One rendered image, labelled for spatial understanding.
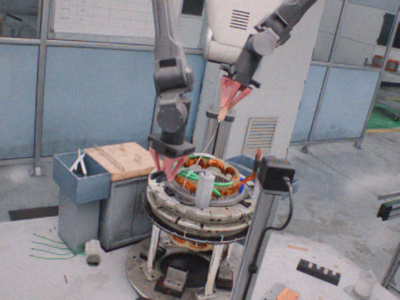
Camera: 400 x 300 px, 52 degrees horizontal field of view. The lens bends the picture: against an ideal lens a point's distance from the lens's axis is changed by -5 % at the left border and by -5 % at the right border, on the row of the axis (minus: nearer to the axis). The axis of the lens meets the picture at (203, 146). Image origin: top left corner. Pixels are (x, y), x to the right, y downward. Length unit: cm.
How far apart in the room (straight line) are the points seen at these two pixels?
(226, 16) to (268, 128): 234
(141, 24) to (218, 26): 193
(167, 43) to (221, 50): 58
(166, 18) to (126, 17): 237
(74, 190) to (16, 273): 30
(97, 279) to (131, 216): 24
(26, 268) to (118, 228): 31
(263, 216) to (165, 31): 49
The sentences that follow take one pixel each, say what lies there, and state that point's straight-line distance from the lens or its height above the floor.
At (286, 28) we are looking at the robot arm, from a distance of 112.
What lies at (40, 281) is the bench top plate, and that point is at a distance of 130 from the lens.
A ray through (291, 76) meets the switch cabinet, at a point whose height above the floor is 101.
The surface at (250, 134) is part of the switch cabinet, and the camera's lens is 362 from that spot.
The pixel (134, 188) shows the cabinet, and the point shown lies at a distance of 134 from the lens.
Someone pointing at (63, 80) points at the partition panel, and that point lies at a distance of 333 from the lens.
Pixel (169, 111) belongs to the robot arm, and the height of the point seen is 136.
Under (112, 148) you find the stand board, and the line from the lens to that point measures 142.
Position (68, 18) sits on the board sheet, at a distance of 320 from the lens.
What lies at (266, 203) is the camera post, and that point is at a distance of 66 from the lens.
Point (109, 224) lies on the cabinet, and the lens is 135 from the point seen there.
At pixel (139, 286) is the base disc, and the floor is 80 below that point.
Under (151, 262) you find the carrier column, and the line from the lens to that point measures 127.
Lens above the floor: 163
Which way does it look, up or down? 21 degrees down
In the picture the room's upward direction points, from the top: 11 degrees clockwise
